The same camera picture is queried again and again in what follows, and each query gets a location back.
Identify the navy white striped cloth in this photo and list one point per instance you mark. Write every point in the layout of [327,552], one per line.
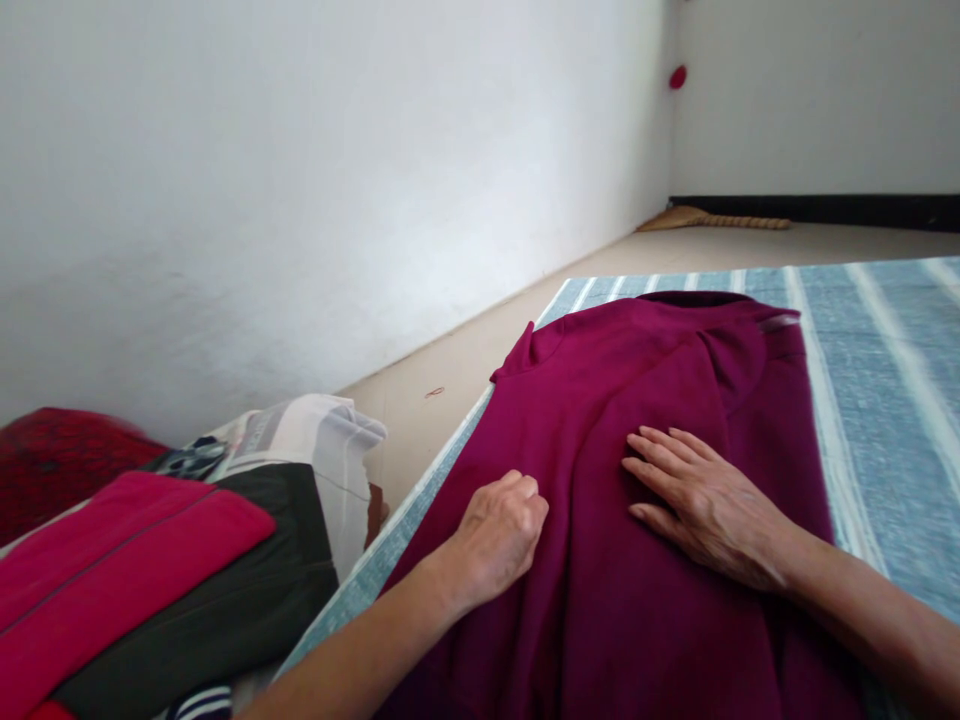
[199,703]

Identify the person's right hand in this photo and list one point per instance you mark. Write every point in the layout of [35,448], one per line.
[720,510]

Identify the blue striped bed sheet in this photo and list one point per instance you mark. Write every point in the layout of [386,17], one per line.
[885,360]

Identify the red round wall ornament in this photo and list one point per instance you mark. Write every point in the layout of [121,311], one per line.
[679,78]

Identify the red patterned cloth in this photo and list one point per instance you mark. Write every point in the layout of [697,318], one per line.
[67,457]

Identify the folded white garment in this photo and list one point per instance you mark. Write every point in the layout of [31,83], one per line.
[330,450]

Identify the folded dark olive garment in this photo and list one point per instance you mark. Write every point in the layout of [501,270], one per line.
[247,592]

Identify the navy and white printed cloth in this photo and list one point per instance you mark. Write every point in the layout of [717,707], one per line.
[199,454]

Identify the person's left hand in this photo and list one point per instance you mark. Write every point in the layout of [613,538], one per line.
[495,536]

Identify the straw broom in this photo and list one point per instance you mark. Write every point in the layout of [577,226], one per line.
[712,220]

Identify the person's left fingers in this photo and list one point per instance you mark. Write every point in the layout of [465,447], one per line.
[525,495]

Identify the magenta garment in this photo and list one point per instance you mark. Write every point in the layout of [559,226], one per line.
[622,375]

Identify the folded pink garment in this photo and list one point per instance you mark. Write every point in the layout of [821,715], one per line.
[127,562]

